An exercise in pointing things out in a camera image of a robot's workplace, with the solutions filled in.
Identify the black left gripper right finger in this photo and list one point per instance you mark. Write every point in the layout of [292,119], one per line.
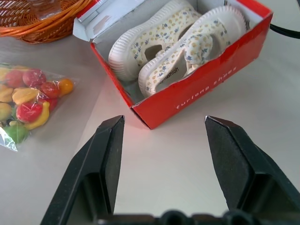
[234,164]

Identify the clear plastic bottle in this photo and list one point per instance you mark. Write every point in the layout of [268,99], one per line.
[44,10]

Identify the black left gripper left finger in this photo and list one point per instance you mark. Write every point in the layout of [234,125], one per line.
[93,164]

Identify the red cardboard box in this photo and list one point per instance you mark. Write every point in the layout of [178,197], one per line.
[199,98]

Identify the white floral canvas shoe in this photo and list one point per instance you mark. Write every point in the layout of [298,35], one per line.
[152,78]
[150,35]

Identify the orange wicker basket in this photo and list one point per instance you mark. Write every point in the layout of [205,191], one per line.
[47,28]

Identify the clear bag of toy fruit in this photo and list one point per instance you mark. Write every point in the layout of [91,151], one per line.
[28,110]

